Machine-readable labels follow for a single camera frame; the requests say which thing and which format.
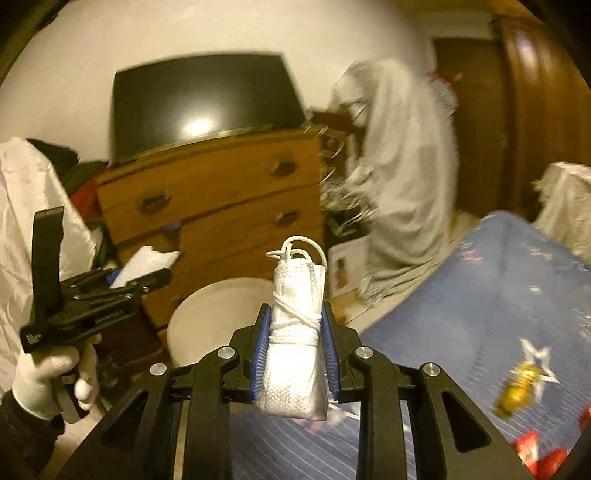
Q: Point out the wooden wardrobe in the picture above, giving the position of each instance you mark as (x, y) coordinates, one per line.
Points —
(531, 92)

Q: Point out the white printed cardboard box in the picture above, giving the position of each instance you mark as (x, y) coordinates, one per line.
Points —
(344, 272)

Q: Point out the white face mask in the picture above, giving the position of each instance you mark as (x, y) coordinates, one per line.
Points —
(291, 364)

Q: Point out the white round bin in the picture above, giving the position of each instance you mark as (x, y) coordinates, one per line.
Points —
(207, 318)

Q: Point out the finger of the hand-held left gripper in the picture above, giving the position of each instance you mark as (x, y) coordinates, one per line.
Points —
(152, 278)
(87, 280)

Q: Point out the white satin cloth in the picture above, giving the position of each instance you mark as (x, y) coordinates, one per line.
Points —
(27, 194)
(568, 207)

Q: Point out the black flat television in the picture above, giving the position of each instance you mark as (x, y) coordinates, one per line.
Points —
(198, 92)

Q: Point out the wooden dresser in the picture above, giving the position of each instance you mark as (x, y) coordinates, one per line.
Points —
(217, 194)

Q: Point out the blue grid blanket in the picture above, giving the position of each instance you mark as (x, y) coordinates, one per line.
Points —
(461, 300)

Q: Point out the yellow plastic wrapper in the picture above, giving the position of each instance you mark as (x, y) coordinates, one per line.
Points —
(519, 387)

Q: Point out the person's left hand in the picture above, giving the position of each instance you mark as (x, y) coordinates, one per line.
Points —
(37, 378)

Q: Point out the white paper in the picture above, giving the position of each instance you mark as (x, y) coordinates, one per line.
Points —
(143, 263)

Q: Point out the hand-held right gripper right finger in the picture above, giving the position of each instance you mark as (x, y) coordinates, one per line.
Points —
(331, 355)

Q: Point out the pile of dark clothes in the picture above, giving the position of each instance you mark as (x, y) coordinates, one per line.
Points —
(83, 184)

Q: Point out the red box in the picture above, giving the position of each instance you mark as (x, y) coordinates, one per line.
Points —
(554, 466)
(527, 447)

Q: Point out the person's left forearm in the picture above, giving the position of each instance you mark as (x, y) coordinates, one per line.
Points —
(18, 438)

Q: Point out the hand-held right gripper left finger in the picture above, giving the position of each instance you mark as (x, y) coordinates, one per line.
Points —
(261, 355)

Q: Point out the grey striped cloth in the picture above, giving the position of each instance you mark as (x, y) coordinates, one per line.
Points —
(406, 184)

